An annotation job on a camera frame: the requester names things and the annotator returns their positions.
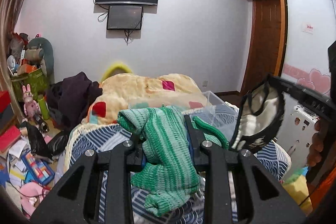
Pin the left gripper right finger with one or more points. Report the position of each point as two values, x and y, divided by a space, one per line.
238 189

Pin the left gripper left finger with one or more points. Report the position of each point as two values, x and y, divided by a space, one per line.
96 181

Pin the green knitted cloth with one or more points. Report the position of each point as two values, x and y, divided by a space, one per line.
169 175

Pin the person's right hand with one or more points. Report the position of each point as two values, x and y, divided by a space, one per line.
316 147

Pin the blue white patterned bedspread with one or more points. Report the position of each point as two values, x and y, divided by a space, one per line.
103 138

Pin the colourful blue game box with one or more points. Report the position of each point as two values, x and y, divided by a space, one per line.
39 169

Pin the black plastic bag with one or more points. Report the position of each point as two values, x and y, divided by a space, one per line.
38 145

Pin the brown wooden door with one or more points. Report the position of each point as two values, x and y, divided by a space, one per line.
264 45

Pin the red flat box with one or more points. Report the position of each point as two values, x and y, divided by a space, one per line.
8 138

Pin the green water bottle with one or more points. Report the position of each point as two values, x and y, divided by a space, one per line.
43 107

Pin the white wardrobe sliding door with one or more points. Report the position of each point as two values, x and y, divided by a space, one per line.
310 32

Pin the dark purple clothing pile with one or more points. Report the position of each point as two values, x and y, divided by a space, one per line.
70 99

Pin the pink rabbit figure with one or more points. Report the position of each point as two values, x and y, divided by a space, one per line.
31 107

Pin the clear plastic storage bin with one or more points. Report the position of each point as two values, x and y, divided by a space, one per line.
206 106

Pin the beige fleece patchwork blanket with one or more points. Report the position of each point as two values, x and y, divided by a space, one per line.
126 90

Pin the green cardboard box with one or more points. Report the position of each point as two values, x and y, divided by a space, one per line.
38 82

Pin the yellow fuzzy plush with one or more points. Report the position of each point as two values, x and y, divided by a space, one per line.
114 69

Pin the grey green neck pillow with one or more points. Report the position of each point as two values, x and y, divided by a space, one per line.
40 52

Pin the black camera lens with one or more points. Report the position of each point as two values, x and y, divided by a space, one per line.
42 125

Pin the small wall monitor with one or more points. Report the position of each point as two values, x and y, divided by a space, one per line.
124 17

